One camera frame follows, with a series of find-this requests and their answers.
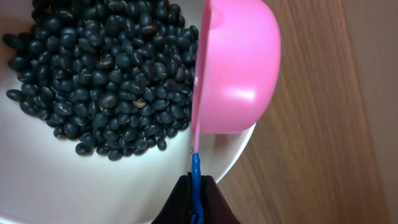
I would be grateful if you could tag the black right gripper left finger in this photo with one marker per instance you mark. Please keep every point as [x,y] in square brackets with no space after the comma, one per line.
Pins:
[177,208]

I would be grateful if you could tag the pink scoop with blue handle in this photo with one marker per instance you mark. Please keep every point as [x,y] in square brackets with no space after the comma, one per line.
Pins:
[237,66]

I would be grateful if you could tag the white bowl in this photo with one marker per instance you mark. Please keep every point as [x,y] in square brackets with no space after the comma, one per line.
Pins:
[44,180]

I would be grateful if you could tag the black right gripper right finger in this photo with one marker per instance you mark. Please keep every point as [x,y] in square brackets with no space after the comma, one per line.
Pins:
[216,209]

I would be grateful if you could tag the black beans in bowl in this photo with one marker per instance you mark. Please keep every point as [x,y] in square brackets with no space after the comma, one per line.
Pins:
[117,76]

